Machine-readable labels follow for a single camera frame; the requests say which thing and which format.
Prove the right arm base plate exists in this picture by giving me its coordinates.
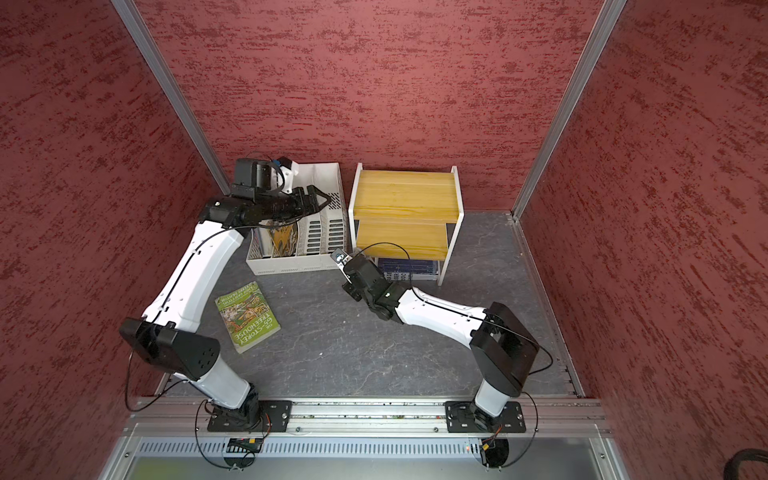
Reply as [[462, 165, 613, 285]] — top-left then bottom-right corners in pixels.
[[444, 401, 526, 434]]

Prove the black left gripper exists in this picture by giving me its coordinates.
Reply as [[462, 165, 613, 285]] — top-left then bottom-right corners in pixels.
[[258, 185, 333, 220]]

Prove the white file organizer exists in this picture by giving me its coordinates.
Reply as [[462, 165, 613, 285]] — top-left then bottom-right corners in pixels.
[[246, 163, 350, 275]]

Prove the left aluminium corner post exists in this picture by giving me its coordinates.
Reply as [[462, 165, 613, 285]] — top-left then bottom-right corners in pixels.
[[111, 0, 230, 194]]

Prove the green treehouse book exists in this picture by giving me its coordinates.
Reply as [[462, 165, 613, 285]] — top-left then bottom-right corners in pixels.
[[215, 282, 281, 354]]

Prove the wooden white-framed bookshelf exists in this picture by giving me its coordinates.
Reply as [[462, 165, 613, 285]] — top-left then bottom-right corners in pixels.
[[348, 164, 465, 285]]

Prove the yellow magazine in organizer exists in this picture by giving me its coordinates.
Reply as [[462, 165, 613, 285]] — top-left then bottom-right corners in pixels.
[[269, 223, 299, 258]]

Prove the white book with black lettering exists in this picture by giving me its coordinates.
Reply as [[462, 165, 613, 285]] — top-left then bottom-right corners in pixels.
[[383, 257, 442, 282]]

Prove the aluminium corner post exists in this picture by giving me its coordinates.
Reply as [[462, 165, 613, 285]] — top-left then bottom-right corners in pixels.
[[511, 0, 627, 223], [111, 0, 230, 194]]

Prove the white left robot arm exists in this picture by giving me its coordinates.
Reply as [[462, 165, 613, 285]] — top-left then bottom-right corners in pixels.
[[119, 157, 332, 429]]

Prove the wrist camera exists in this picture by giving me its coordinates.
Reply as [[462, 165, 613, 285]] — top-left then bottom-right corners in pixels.
[[274, 156, 299, 194], [330, 248, 352, 273]]

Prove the dark blue book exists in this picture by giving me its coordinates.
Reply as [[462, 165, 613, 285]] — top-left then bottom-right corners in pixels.
[[376, 257, 442, 277]]

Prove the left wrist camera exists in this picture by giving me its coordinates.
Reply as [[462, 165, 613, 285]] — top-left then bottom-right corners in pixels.
[[274, 156, 299, 194]]

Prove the right aluminium corner post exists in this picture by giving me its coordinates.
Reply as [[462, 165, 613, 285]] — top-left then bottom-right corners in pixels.
[[511, 0, 627, 223]]

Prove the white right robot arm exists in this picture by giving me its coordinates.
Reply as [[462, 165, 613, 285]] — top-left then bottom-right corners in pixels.
[[331, 249, 541, 431]]

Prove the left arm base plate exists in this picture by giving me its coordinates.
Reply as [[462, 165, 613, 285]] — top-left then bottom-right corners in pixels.
[[207, 400, 293, 433]]

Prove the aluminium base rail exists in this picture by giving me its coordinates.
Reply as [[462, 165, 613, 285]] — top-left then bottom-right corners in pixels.
[[121, 397, 613, 439]]

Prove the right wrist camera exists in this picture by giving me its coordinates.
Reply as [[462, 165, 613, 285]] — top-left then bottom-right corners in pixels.
[[330, 248, 352, 273]]

